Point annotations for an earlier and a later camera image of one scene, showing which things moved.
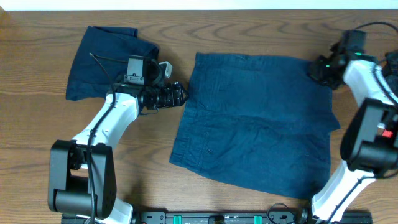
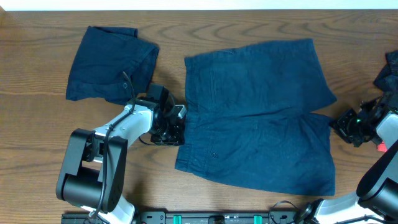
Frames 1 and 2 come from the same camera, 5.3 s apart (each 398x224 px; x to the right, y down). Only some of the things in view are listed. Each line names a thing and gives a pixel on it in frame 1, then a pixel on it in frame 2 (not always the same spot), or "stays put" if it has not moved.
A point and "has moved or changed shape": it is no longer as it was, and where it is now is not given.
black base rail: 235,217 stays put
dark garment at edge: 390,70 stays put
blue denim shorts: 263,122 has moved or changed shape
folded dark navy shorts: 113,46 stays put
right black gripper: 314,73 to 340,124
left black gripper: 179,94 to 173,137
